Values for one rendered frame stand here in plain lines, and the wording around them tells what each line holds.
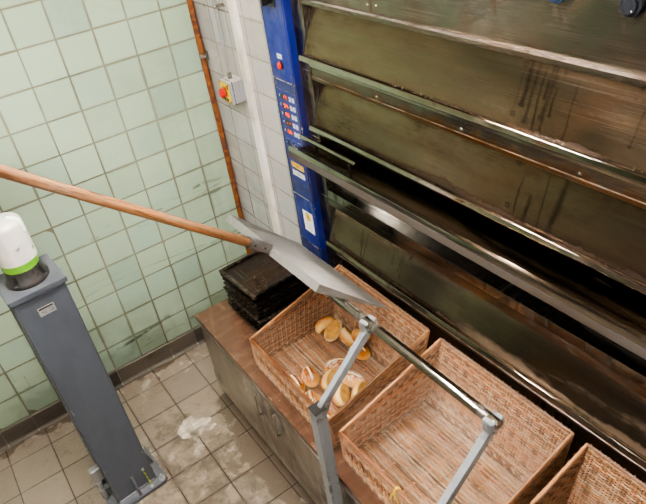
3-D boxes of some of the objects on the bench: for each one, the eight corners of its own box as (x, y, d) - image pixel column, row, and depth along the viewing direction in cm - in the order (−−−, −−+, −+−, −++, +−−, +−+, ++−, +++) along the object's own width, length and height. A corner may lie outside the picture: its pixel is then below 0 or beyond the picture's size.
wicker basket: (346, 310, 278) (339, 261, 262) (435, 382, 238) (433, 329, 222) (253, 364, 258) (240, 314, 242) (333, 452, 218) (323, 399, 202)
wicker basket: (441, 387, 236) (440, 333, 220) (569, 488, 196) (579, 432, 180) (339, 459, 215) (330, 406, 199) (459, 588, 176) (460, 535, 160)
